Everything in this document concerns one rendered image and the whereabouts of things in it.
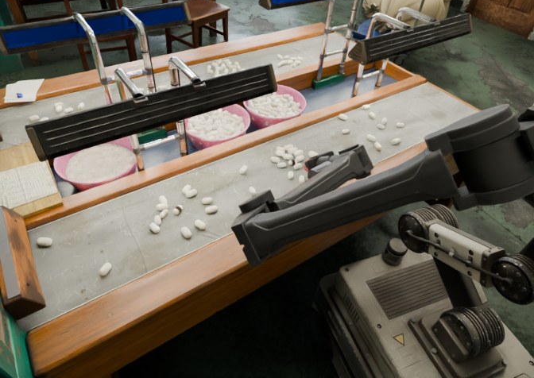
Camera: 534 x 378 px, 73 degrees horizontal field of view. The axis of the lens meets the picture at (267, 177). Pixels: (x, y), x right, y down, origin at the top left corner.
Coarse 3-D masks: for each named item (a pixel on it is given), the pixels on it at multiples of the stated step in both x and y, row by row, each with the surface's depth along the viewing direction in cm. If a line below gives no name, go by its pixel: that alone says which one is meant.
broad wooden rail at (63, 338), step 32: (384, 160) 130; (448, 160) 137; (352, 224) 120; (192, 256) 94; (224, 256) 95; (288, 256) 107; (128, 288) 86; (160, 288) 87; (192, 288) 88; (224, 288) 96; (256, 288) 107; (64, 320) 80; (96, 320) 80; (128, 320) 81; (160, 320) 87; (192, 320) 96; (32, 352) 75; (64, 352) 75; (96, 352) 79; (128, 352) 87
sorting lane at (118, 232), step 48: (432, 96) 168; (288, 144) 135; (336, 144) 137; (384, 144) 139; (144, 192) 113; (240, 192) 115; (96, 240) 99; (144, 240) 100; (192, 240) 101; (48, 288) 88; (96, 288) 89
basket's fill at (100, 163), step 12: (108, 144) 130; (84, 156) 124; (96, 156) 125; (108, 156) 125; (120, 156) 125; (132, 156) 126; (72, 168) 119; (84, 168) 120; (96, 168) 120; (108, 168) 120; (120, 168) 121; (72, 180) 116; (84, 180) 116; (96, 180) 117
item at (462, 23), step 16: (464, 16) 142; (400, 32) 125; (416, 32) 129; (432, 32) 133; (448, 32) 138; (464, 32) 143; (352, 48) 120; (368, 48) 118; (384, 48) 122; (400, 48) 126; (416, 48) 131
